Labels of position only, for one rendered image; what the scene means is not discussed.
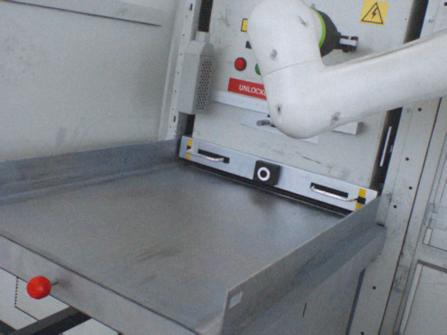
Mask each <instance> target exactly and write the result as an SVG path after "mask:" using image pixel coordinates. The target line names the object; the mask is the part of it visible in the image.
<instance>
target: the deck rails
mask: <svg viewBox="0 0 447 335"><path fill-rule="evenodd" d="M181 140H182V139H181V138H176V139H171V140H160V141H155V142H144V143H138V144H128V145H122V146H112V147H106V148H96V149H90V150H79V151H73V152H64V153H58V154H52V155H47V156H37V157H31V158H21V159H16V160H5V161H0V203H6V202H10V201H16V200H20V199H26V198H30V197H36V196H40V195H46V194H50V193H56V192H60V191H66V190H70V189H76V188H80V187H85V186H90V185H96V184H100V183H106V182H109V181H116V180H119V179H122V178H126V177H132V176H135V175H142V174H146V173H152V172H156V171H162V170H166V169H172V168H178V167H182V166H187V164H185V163H183V162H179V153H180V145H181ZM379 201H380V196H378V197H376V198H374V199H373V200H371V201H370V202H368V203H366V204H365V205H364V206H362V207H360V208H359V209H357V210H356V211H354V212H352V213H351V214H349V215H348V216H346V217H344V218H342V219H341V220H340V221H338V222H336V223H335V224H332V225H331V226H329V227H327V228H326V229H325V230H324V231H322V232H320V233H319V234H317V235H315V236H314V237H312V238H311V239H308V240H307V241H305V242H304V243H302V244H300V245H299V246H297V247H295V248H294V249H292V250H291V251H289V252H288V253H287V254H286V255H283V256H282V257H280V258H278V259H277V260H275V261H273V262H272V263H270V264H268V265H267V266H266V267H263V268H262V269H261V270H258V271H257V272H255V273H253V274H252V275H250V276H249V277H248V278H246V279H245V280H243V281H241V282H240V283H238V284H237V285H234V286H233V287H231V288H229V289H228V290H226V292H225V298H224V303H223V310H222V311H221V312H220V313H219V314H217V315H216V316H214V317H213V318H211V319H209V320H208V321H206V322H205V323H203V324H202V325H200V326H199V327H197V328H196V330H195V331H196V332H198V333H200V334H202V335H235V334H237V333H238V332H239V331H240V330H242V329H243V328H245V327H246V326H247V325H248V324H249V323H251V322H252V321H253V320H255V319H256V318H257V317H258V316H260V315H261V314H263V313H264V312H265V311H267V310H268V309H270V308H271V306H273V305H274V304H275V303H276V302H277V301H279V300H280V299H281V298H283V297H284V296H285V295H287V294H289V293H290V292H291V291H292V290H293V289H295V288H296V287H298V286H299V285H300V284H301V283H302V282H304V281H305V279H307V278H308V277H309V276H311V275H313V274H314V273H315V272H317V271H318V270H319V269H320V268H321V267H323V266H324V265H326V264H327V263H328V262H329V261H331V260H332V259H333V258H335V257H336V256H338V254H339V253H341V252H342V251H344V250H345V249H346V248H347V247H348V246H349V245H351V244H352V243H354V242H355V241H356V240H357V239H359V238H360V237H361V236H363V235H364V234H366V233H367V232H368V231H369V230H370V229H372V228H373V227H374V226H375V225H376V223H374V221H375V217H376V213H377V209H378V204H379ZM239 293H240V296H239V300H238V301H235V302H234V303H233V304H231V306H230V305H229V304H230V299H231V298H232V297H234V296H235V295H237V294H239Z"/></svg>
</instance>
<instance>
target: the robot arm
mask: <svg viewBox="0 0 447 335"><path fill-rule="evenodd" d="M247 38H248V41H249V43H250V45H251V49H252V51H253V53H254V56H255V59H256V62H257V65H258V68H259V70H260V72H261V76H262V79H263V85H264V88H265V94H266V98H267V105H268V110H269V115H270V118H271V121H272V122H273V124H274V125H275V127H276V128H277V129H278V130H279V131H280V132H281V133H283V134H285V135H286V136H289V137H290V138H295V139H309V138H313V137H315V136H318V135H320V134H322V133H325V132H328V130H331V129H333V128H337V127H339V126H342V125H344V124H348V123H349V122H353V121H355V120H358V119H361V118H366V117H368V116H372V115H375V114H378V113H381V112H385V111H388V110H392V109H395V108H400V107H403V106H408V105H411V104H415V103H419V102H424V101H427V100H432V99H435V98H441V97H445V96H447V29H444V30H441V31H438V32H437V33H434V34H431V35H428V36H426V37H423V38H421V39H418V40H415V41H411V42H409V43H406V44H403V45H400V46H397V47H394V48H391V49H388V50H385V51H381V52H379V53H375V54H371V55H367V56H362V57H360V58H355V59H352V60H347V61H346V62H344V63H341V64H334V65H331V66H327V65H325V64H323V61H322V59H321V58H323V57H324V56H326V55H328V54H329V53H330V52H331V51H332V50H333V49H342V50H343V53H348V52H354V51H356V49H357V43H358V39H359V38H358V37H357V36H353V37H352V36H345V35H341V33H340V32H337V28H336V26H335V25H334V23H333V22H332V20H331V18H330V17H329V16H328V15H327V14H326V13H324V12H322V11H319V10H317V9H315V4H311V7H308V6H307V5H306V4H305V3H304V2H303V1H302V0H260V1H259V2H258V3H257V4H256V5H255V6H254V8H253V9H252V10H251V13H250V14H249V17H248V20H247Z"/></svg>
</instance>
